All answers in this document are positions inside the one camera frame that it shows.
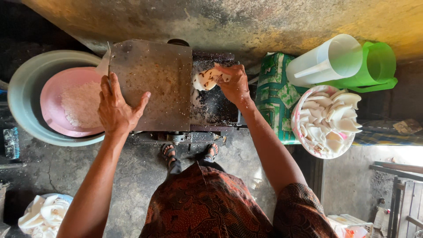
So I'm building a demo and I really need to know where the large grey-green basin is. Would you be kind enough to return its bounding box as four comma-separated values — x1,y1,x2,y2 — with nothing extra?
7,50,107,147

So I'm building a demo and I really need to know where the heap of grated coconut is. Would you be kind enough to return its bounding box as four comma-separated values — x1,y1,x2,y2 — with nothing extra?
60,81,104,129

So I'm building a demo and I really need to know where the green patterned cloth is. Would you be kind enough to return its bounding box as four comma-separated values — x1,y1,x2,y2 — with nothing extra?
254,52,310,145

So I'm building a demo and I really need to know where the blue yellow plaid cloth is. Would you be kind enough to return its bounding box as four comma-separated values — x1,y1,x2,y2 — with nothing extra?
351,120,423,147

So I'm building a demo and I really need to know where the metal coconut grating machine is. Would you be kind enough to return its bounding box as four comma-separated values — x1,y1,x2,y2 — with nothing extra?
108,38,249,147

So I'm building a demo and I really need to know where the pink and white bowl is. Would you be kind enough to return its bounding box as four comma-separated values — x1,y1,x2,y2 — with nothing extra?
290,85,357,160

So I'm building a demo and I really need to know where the white plastic crate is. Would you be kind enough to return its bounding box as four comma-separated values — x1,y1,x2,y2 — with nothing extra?
327,214,374,238

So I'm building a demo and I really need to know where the pink plastic basin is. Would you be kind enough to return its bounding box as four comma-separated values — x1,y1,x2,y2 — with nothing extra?
40,67,106,138

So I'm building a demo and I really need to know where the person's right hand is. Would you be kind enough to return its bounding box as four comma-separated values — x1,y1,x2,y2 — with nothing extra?
213,63,254,107

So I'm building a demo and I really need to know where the blue scrubbing brush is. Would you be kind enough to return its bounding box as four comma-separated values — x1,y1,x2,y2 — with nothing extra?
3,127,20,160

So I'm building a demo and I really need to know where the brown cardboard scrap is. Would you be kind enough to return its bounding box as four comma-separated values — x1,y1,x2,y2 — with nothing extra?
393,118,423,136

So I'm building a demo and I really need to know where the person's left hand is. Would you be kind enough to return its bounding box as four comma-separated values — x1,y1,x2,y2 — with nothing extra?
98,72,152,136

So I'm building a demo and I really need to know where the brown batik garment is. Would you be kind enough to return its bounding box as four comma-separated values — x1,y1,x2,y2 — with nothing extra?
138,162,338,238

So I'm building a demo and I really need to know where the white coconut flesh piece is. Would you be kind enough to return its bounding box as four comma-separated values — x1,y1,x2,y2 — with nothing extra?
192,68,232,92

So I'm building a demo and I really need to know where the black sandal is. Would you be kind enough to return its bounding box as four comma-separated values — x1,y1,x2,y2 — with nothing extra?
161,143,178,166
204,142,220,161

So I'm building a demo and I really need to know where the translucent white plastic pitcher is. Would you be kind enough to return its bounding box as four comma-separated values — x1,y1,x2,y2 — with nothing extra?
286,34,363,88

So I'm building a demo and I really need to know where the green plastic pitcher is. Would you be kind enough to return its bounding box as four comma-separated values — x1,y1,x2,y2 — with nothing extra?
315,41,398,93

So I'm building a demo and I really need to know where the light blue bowl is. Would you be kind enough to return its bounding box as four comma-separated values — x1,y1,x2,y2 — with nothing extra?
18,193,74,238

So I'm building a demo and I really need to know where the wooden rack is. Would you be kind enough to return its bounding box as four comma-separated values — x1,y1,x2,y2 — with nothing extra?
369,161,423,238

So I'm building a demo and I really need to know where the pile of coconut pieces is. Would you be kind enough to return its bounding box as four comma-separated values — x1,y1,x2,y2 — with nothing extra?
18,195,71,238
298,89,363,154

